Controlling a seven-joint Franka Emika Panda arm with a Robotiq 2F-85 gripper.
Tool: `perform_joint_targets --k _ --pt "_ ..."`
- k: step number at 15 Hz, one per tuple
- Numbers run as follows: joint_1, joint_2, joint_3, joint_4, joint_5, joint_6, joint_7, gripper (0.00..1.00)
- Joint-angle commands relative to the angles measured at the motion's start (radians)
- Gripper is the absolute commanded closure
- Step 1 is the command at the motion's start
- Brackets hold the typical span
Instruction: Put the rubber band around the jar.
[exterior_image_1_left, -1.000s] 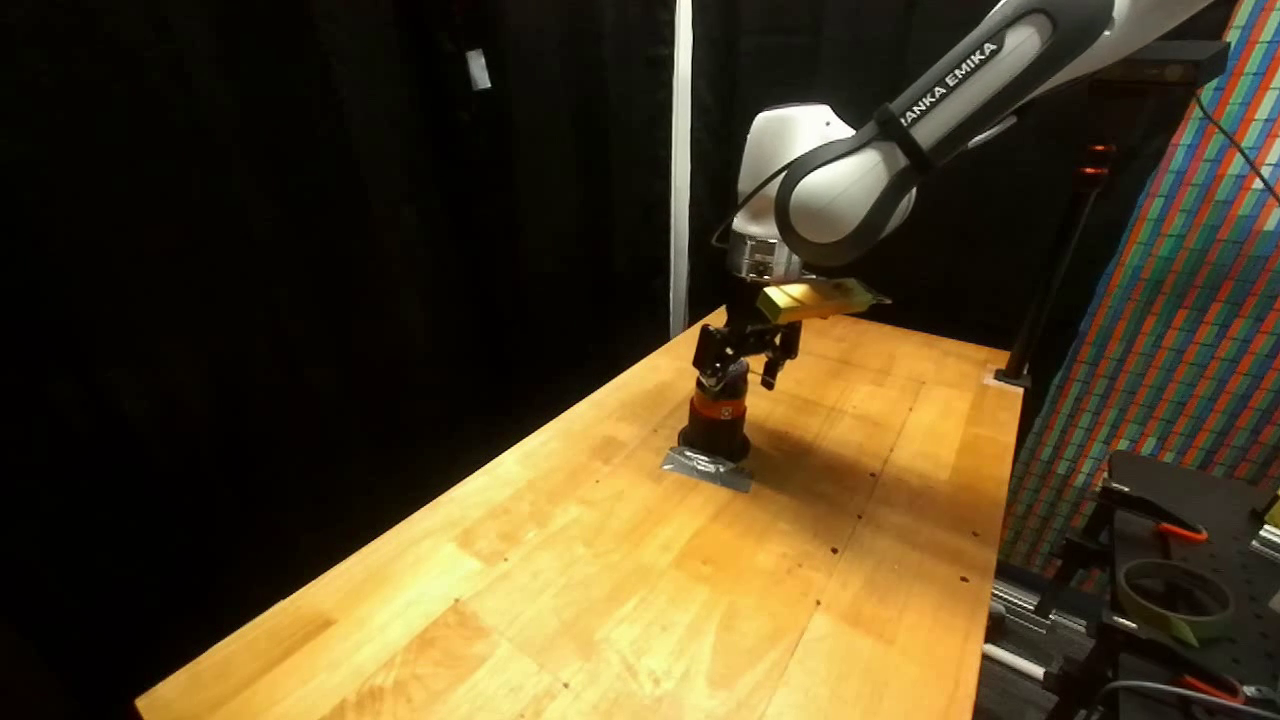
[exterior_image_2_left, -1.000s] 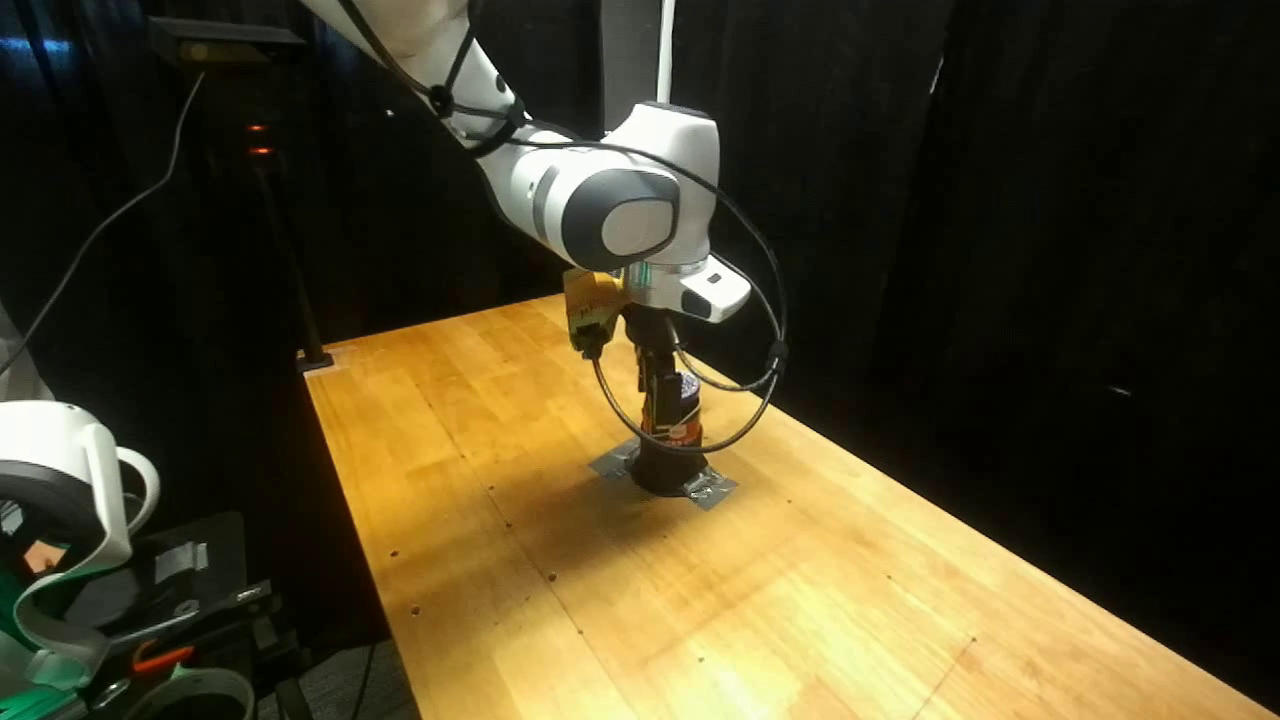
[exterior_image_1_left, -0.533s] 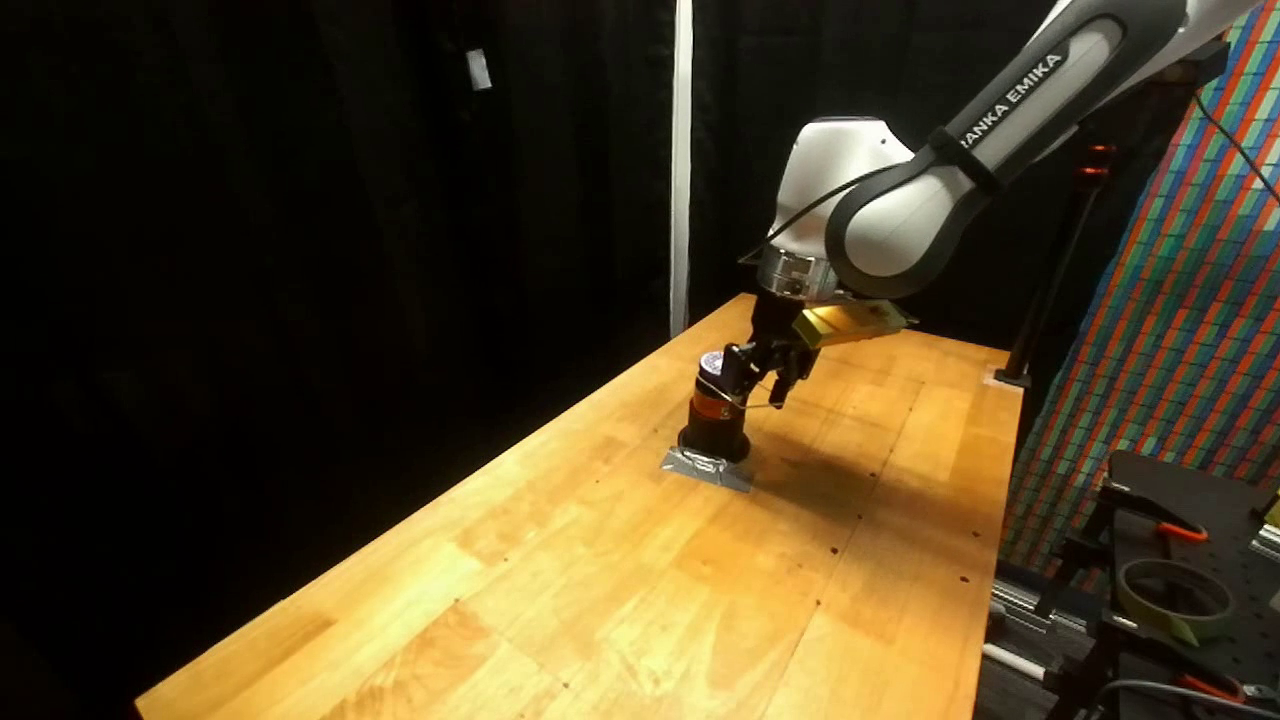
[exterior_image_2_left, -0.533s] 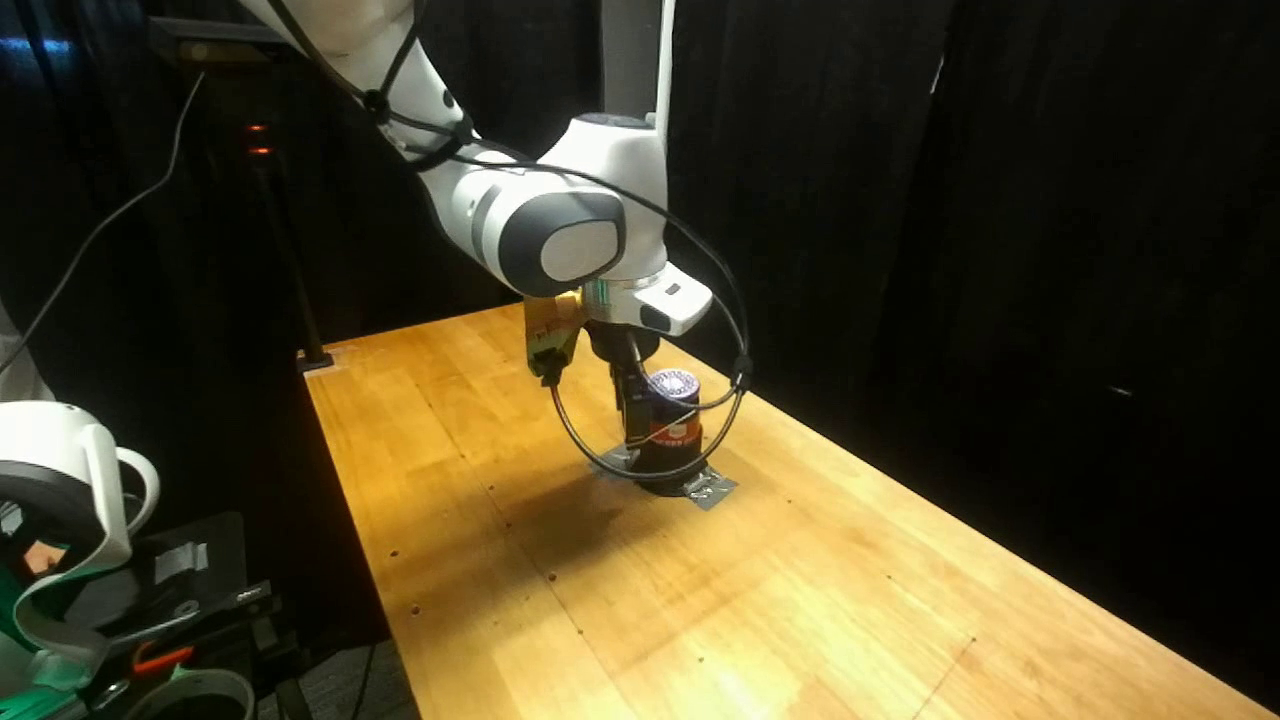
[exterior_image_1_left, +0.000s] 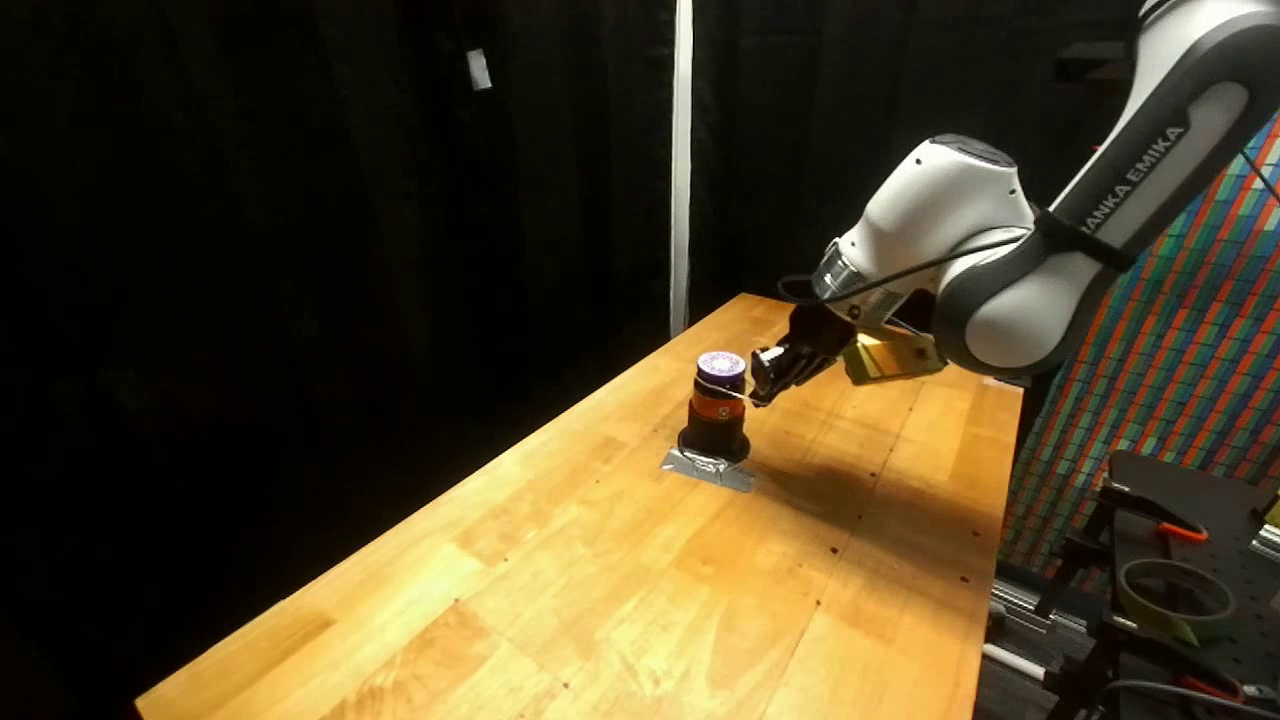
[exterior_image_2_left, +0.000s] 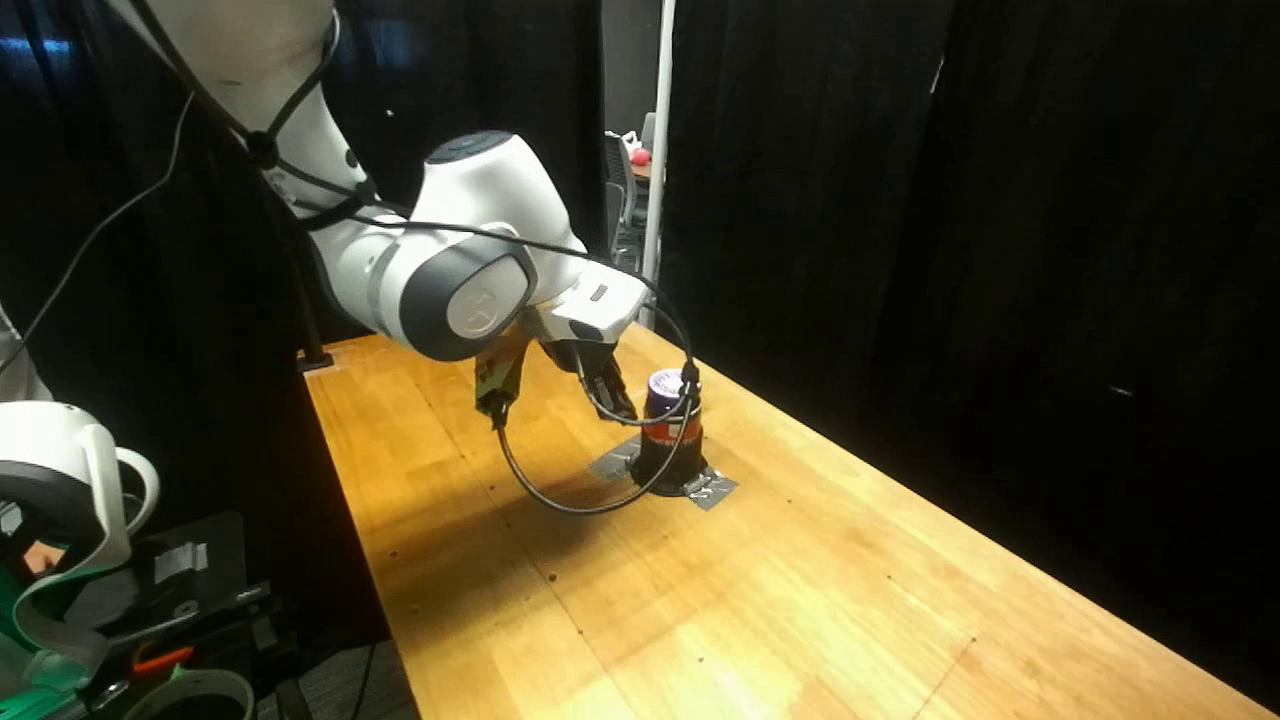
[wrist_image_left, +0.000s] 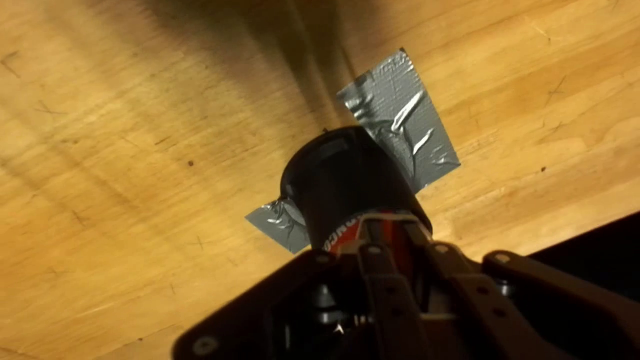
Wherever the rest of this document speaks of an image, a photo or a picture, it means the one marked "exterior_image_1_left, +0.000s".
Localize aluminium rail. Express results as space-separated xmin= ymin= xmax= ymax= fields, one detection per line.
xmin=978 ymin=571 xmax=1112 ymax=694

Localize grey tape strip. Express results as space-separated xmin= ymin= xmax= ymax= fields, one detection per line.
xmin=658 ymin=443 xmax=760 ymax=495

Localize tape roll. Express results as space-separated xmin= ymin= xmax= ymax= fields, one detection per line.
xmin=1112 ymin=552 xmax=1241 ymax=653

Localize orange handled tool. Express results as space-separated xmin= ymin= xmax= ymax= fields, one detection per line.
xmin=1146 ymin=515 xmax=1217 ymax=549

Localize black curtain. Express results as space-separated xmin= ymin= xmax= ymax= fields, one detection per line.
xmin=0 ymin=0 xmax=1151 ymax=720

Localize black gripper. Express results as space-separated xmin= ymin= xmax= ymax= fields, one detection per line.
xmin=749 ymin=298 xmax=860 ymax=407

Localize white vertical pole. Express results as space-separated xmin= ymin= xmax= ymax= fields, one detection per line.
xmin=664 ymin=0 xmax=698 ymax=339

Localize multicoloured woven panel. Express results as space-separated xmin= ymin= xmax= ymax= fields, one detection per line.
xmin=1000 ymin=113 xmax=1280 ymax=581

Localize gold wrist camera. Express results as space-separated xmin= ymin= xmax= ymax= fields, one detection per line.
xmin=839 ymin=324 xmax=950 ymax=389

